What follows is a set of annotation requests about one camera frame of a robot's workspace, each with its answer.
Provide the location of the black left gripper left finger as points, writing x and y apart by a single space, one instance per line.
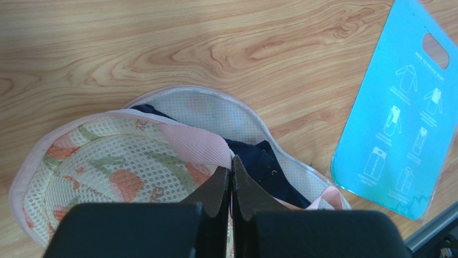
194 227

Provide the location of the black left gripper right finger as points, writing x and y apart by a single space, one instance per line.
263 227

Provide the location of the navy blue bra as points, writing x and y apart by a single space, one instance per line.
264 168

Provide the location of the floral mesh laundry bag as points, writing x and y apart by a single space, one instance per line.
84 160

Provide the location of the teal folding board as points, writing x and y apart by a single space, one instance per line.
404 117

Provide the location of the aluminium frame rail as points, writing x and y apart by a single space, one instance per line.
437 238

